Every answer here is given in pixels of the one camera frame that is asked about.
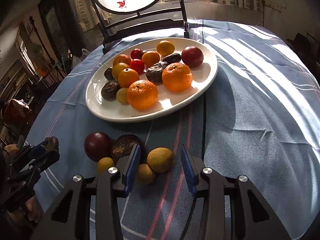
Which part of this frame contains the yellow orange tomato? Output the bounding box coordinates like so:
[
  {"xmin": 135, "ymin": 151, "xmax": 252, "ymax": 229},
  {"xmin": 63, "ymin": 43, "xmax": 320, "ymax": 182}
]
[{"xmin": 112, "ymin": 62, "xmax": 129, "ymax": 80}]

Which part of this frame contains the large orange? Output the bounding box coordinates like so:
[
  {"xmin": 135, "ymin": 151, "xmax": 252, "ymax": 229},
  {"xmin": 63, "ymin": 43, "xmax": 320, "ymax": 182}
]
[
  {"xmin": 162, "ymin": 62, "xmax": 193, "ymax": 93},
  {"xmin": 127, "ymin": 80, "xmax": 158, "ymax": 111}
]

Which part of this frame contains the small dark passion fruit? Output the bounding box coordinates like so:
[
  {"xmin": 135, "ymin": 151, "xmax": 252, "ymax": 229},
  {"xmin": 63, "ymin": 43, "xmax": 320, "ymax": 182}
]
[{"xmin": 101, "ymin": 80, "xmax": 121, "ymax": 100}]

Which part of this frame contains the person's left hand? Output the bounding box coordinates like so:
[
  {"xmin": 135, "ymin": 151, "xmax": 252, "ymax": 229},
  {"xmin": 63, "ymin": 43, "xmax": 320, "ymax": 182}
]
[{"xmin": 7, "ymin": 197, "xmax": 43, "ymax": 224}]

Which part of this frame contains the round orange kumquat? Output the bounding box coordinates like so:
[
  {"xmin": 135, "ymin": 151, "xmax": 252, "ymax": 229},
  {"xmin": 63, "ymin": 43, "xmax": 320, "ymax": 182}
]
[{"xmin": 118, "ymin": 68, "xmax": 139, "ymax": 88}]

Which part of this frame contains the dark red plum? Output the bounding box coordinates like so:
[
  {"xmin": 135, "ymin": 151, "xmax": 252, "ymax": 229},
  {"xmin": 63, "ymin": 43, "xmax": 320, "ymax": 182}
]
[{"xmin": 181, "ymin": 46, "xmax": 204, "ymax": 68}]

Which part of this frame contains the left striped curtain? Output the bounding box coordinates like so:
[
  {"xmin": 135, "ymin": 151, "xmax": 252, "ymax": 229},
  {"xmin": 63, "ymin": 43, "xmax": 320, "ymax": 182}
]
[{"xmin": 73, "ymin": 0, "xmax": 99, "ymax": 33}]

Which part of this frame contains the red cherry tomato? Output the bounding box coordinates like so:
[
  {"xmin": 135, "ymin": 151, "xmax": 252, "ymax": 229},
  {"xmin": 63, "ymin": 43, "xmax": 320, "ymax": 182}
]
[{"xmin": 130, "ymin": 48, "xmax": 143, "ymax": 60}]

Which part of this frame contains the small tangerine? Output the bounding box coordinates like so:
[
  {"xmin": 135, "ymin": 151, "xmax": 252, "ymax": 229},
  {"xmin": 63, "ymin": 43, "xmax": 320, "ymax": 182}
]
[{"xmin": 113, "ymin": 54, "xmax": 131, "ymax": 66}]

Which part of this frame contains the white oval plate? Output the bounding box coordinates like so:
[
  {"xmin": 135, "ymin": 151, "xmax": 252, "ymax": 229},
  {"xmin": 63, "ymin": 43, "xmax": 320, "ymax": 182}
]
[{"xmin": 86, "ymin": 37, "xmax": 218, "ymax": 123}]

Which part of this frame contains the brown mangosteen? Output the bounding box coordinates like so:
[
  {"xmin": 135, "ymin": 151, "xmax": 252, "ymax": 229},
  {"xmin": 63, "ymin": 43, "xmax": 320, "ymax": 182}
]
[{"xmin": 111, "ymin": 134, "xmax": 141, "ymax": 163}]

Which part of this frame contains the black cable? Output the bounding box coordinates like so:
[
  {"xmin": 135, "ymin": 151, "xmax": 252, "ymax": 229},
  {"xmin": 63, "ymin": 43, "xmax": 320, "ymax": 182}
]
[{"xmin": 179, "ymin": 94, "xmax": 207, "ymax": 240}]

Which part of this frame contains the dark wrinkled passion fruit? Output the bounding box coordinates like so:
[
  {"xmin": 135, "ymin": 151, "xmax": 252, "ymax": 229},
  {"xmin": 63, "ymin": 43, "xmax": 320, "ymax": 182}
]
[{"xmin": 145, "ymin": 61, "xmax": 168, "ymax": 84}]

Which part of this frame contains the blue striped tablecloth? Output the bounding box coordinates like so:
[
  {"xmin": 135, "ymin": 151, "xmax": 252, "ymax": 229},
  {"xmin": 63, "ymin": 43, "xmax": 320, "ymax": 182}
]
[{"xmin": 27, "ymin": 20, "xmax": 319, "ymax": 239}]

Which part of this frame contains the dark framed mirror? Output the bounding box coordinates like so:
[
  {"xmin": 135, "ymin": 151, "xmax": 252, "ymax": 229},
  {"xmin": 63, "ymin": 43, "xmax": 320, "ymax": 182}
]
[{"xmin": 38, "ymin": 0, "xmax": 84, "ymax": 62}]

